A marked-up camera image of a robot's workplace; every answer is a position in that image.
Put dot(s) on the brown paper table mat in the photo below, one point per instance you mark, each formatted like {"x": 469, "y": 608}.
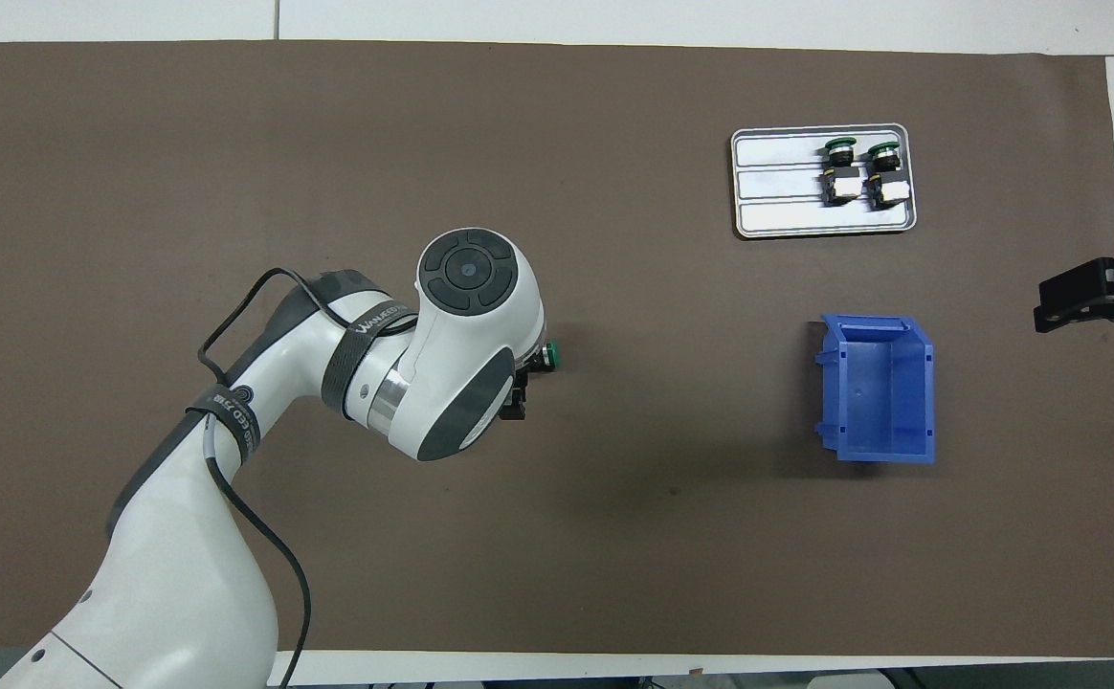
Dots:
{"x": 662, "y": 478}

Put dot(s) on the blue plastic storage bin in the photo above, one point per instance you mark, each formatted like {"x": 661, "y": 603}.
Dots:
{"x": 868, "y": 402}

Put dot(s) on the green mushroom push button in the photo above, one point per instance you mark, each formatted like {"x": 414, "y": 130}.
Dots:
{"x": 890, "y": 189}
{"x": 551, "y": 357}
{"x": 842, "y": 187}

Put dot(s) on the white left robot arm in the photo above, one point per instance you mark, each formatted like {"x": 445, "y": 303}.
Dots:
{"x": 471, "y": 325}

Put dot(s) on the silver metal tray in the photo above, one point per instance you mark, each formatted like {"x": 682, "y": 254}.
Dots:
{"x": 777, "y": 215}

